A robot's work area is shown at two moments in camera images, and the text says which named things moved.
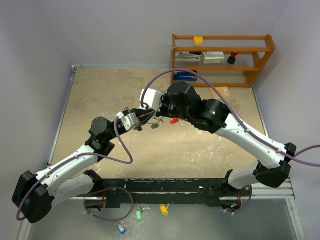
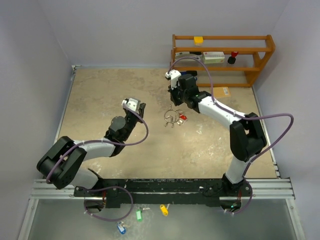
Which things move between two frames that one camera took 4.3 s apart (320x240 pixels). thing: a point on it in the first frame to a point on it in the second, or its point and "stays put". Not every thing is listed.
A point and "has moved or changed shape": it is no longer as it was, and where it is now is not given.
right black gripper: (164, 98) to (172, 93)
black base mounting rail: (212, 191) stays put
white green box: (213, 57) stays put
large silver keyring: (160, 119) to (169, 110)
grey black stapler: (188, 56) stays put
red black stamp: (231, 59) stays put
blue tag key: (121, 227) stays put
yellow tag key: (164, 209) stays put
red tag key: (174, 121) has moved or changed shape
